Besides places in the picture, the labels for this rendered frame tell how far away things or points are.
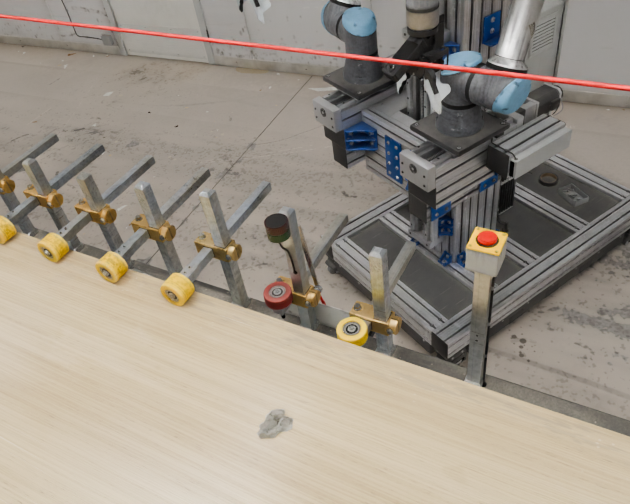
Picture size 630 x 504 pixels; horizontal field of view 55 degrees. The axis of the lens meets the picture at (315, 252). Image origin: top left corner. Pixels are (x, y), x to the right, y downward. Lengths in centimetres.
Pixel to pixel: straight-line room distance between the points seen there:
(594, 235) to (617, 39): 149
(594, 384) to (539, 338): 28
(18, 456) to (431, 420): 96
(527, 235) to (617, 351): 61
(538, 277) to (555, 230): 33
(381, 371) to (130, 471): 62
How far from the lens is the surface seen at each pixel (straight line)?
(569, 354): 273
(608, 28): 404
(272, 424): 144
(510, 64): 183
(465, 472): 137
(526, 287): 262
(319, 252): 185
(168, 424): 153
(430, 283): 263
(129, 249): 191
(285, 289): 170
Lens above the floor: 212
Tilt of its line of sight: 43 degrees down
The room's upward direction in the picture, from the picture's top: 10 degrees counter-clockwise
